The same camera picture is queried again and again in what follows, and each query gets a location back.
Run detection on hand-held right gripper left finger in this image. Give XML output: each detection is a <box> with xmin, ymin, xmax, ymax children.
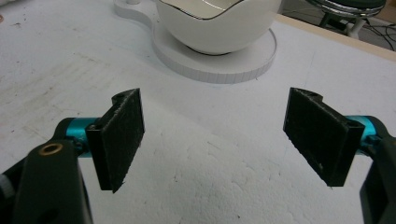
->
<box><xmin>53</xmin><ymin>88</ymin><xmax>146</xmax><ymax>194</ymax></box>

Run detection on white round-ended base board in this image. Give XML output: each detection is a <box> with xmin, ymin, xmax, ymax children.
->
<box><xmin>113</xmin><ymin>0</ymin><xmax>277</xmax><ymax>85</ymax></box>

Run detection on chair base with chrome ring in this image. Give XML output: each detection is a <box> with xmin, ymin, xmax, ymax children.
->
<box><xmin>305</xmin><ymin>0</ymin><xmax>387</xmax><ymax>40</ymax></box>

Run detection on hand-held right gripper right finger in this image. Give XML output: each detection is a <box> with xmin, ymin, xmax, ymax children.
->
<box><xmin>282</xmin><ymin>87</ymin><xmax>387</xmax><ymax>188</ymax></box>

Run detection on white bowl with gold rim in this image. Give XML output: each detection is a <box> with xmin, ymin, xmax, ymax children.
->
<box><xmin>154</xmin><ymin>0</ymin><xmax>283</xmax><ymax>56</ymax></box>

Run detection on black cables on floor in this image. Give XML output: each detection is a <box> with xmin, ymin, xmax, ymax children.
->
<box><xmin>363</xmin><ymin>19</ymin><xmax>396</xmax><ymax>52</ymax></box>

